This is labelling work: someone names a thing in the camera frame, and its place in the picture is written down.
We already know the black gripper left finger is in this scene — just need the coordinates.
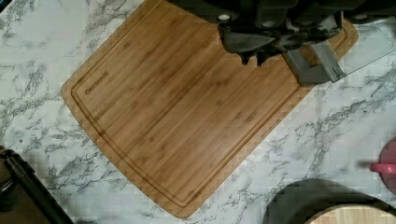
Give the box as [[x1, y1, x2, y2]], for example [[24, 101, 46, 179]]
[[218, 23, 277, 65]]

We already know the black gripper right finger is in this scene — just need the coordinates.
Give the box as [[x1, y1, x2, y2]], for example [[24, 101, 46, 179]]
[[256, 18, 342, 66]]

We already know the bamboo cutting board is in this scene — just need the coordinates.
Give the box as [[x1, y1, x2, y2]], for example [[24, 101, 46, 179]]
[[61, 0, 360, 219]]

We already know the pink cup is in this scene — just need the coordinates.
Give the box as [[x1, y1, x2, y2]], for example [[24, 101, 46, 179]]
[[369, 138, 396, 194]]

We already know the dark pan with wooden lid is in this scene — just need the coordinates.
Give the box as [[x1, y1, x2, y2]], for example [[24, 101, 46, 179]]
[[262, 178, 395, 224]]

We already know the black cylindrical handle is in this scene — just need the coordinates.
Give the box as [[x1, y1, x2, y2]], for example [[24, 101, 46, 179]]
[[1, 149, 75, 224]]

